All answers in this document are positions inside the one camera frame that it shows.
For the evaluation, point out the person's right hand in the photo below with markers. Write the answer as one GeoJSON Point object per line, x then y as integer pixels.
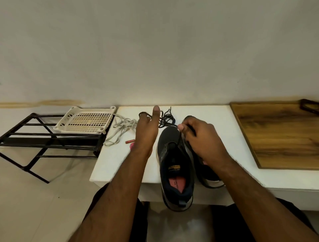
{"type": "Point", "coordinates": [205, 144]}

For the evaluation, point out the person's left hand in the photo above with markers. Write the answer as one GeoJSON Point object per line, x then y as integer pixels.
{"type": "Point", "coordinates": [145, 132]}

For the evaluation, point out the black shoelace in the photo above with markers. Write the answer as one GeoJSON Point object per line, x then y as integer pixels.
{"type": "Point", "coordinates": [142, 114]}
{"type": "Point", "coordinates": [167, 119]}

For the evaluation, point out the grey shoelaces bundle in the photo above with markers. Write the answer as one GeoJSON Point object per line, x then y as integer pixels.
{"type": "Point", "coordinates": [122, 125]}

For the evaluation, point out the dark sneaker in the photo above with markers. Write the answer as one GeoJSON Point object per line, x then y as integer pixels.
{"type": "Point", "coordinates": [212, 177]}
{"type": "Point", "coordinates": [175, 194]}

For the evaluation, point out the person's right forearm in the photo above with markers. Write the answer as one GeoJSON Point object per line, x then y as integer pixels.
{"type": "Point", "coordinates": [264, 204]}

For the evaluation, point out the person's left forearm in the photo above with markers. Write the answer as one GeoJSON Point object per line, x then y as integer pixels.
{"type": "Point", "coordinates": [112, 204]}

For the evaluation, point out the small red stick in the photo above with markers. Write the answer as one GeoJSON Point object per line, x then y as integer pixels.
{"type": "Point", "coordinates": [129, 141]}

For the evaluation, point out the pink capped white bottle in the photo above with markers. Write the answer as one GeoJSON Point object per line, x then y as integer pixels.
{"type": "Point", "coordinates": [132, 146]}

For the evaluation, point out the white perforated plastic tray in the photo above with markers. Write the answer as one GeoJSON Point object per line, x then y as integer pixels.
{"type": "Point", "coordinates": [84, 119]}

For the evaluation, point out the wooden board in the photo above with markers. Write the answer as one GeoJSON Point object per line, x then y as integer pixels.
{"type": "Point", "coordinates": [284, 134]}

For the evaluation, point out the black metal rack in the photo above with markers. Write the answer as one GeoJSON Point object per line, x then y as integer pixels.
{"type": "Point", "coordinates": [50, 140]}

